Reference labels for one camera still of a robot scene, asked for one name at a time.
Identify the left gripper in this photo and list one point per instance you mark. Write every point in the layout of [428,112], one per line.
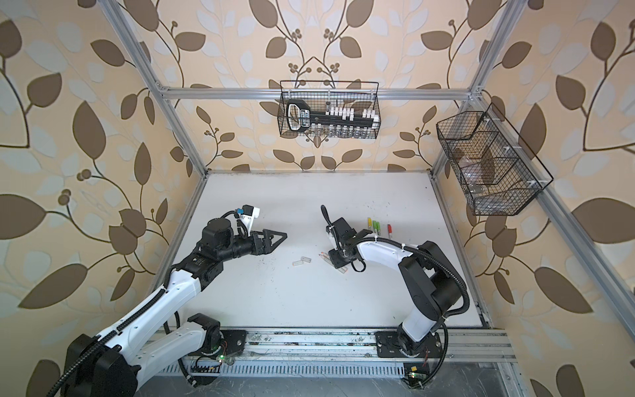
[265,248]

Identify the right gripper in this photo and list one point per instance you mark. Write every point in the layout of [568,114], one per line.
[337,262]

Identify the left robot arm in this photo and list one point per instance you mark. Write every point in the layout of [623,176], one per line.
[120,359]

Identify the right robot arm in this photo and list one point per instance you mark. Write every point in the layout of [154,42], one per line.
[436,289]

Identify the black tool with sockets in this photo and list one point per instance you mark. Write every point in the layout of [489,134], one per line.
[300,115]

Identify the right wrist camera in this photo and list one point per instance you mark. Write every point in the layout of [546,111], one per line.
[335,234]

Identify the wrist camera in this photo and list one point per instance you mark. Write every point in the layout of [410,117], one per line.
[247,214]
[335,234]

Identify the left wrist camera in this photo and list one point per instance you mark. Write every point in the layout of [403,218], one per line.
[247,214]

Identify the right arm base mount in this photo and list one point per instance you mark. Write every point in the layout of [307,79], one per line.
[397,344]

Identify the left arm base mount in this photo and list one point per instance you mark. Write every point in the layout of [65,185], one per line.
[223,345]

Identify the rear wire basket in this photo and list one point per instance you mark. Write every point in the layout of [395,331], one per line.
[343,91]

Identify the side wire basket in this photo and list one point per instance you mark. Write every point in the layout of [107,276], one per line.
[497,169]

